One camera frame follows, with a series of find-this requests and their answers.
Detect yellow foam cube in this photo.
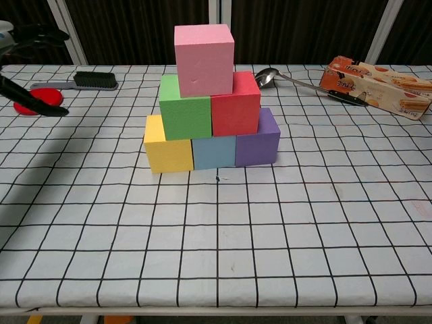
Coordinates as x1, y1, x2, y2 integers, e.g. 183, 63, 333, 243
143, 113, 196, 174

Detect orange biscuit box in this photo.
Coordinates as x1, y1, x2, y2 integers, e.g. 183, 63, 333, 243
319, 55, 432, 121

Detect light blue foam cube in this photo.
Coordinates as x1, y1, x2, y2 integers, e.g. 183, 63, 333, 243
191, 136, 237, 171

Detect white black checkered tablecloth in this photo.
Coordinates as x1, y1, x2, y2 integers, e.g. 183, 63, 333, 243
0, 63, 432, 310

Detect pink foam cube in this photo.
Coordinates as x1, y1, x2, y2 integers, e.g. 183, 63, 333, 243
173, 24, 236, 99

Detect purple foam cube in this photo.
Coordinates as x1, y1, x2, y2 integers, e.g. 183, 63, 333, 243
234, 107, 281, 168

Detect grey brush black bristles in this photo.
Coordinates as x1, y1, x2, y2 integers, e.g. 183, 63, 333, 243
30, 71, 119, 92

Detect white partition post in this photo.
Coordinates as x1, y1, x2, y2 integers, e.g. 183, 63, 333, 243
208, 0, 231, 26
365, 0, 404, 65
47, 0, 88, 65

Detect metal ladle black handle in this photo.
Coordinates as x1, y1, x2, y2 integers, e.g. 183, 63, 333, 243
254, 67, 369, 108

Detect red foam cube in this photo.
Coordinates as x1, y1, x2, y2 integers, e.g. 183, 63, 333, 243
210, 70, 262, 138

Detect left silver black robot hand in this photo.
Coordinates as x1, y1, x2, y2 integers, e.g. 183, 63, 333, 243
0, 20, 71, 117

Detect green foam cube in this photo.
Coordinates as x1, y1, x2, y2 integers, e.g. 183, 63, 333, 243
158, 74, 213, 141

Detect red plastic disc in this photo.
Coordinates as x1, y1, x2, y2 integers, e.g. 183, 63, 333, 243
13, 87, 64, 116

